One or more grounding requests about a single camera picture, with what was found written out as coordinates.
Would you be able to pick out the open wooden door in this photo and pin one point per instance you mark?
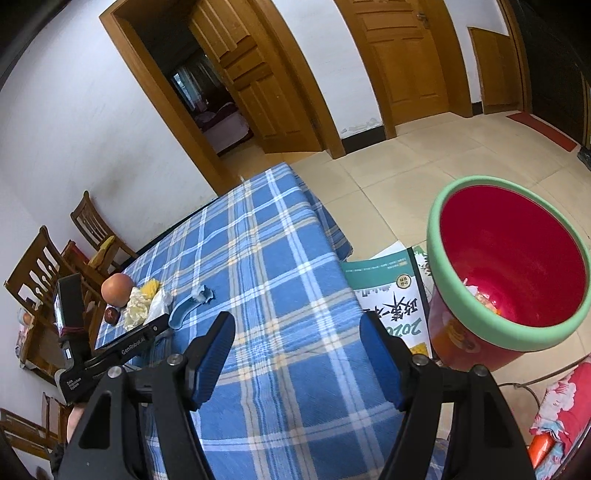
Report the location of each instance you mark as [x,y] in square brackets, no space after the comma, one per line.
[258,78]

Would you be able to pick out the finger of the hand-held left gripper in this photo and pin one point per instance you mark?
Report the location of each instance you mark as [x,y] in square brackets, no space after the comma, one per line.
[182,314]
[131,345]

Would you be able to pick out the green white book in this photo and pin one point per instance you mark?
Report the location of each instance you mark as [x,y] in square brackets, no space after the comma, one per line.
[383,286]

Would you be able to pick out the red doormat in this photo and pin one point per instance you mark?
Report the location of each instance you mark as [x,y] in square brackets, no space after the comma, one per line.
[545,130]

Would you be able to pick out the entrance door wooden frame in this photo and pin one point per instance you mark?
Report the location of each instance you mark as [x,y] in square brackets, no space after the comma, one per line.
[517,46]

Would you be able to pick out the apple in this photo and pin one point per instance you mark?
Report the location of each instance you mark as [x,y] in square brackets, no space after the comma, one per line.
[116,288]

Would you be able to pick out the blue plaid tablecloth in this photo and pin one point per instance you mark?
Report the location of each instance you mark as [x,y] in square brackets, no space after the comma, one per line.
[277,277]

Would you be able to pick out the yellow foam fruit net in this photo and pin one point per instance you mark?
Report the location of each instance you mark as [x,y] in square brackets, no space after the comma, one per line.
[151,288]

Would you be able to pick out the large cream paper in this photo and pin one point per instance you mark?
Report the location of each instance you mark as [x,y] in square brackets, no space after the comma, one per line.
[136,307]

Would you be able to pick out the person's left hand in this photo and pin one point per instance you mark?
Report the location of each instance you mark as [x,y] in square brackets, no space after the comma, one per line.
[75,421]

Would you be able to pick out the white tissue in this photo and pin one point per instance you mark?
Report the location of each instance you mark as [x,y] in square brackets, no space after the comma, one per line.
[159,303]

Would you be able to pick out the small dark red fruit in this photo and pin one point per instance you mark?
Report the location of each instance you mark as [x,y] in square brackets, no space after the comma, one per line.
[111,316]

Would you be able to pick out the grey shoe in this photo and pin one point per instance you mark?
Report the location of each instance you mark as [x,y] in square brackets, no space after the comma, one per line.
[584,156]

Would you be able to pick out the red bin with green rim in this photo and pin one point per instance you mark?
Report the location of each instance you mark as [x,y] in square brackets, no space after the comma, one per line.
[508,258]

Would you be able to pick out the black entrance door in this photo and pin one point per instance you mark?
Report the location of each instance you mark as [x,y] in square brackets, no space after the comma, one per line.
[554,69]

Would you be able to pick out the low wooden cabinet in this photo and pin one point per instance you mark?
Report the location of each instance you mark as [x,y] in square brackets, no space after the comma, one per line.
[496,69]

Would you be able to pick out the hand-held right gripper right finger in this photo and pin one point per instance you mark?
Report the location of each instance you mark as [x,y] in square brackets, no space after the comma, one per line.
[383,364]

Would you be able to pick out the orange plastic stool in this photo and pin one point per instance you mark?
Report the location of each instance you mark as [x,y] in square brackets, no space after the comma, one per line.
[540,450]

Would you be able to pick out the bed with pink bedding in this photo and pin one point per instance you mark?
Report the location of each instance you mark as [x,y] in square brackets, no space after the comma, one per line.
[226,125]

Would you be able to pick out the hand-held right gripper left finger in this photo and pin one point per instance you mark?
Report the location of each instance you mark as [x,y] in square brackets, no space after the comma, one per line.
[214,360]

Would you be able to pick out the wooden chair with yellow cushion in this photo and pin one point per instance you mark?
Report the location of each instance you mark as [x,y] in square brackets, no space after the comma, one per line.
[92,226]

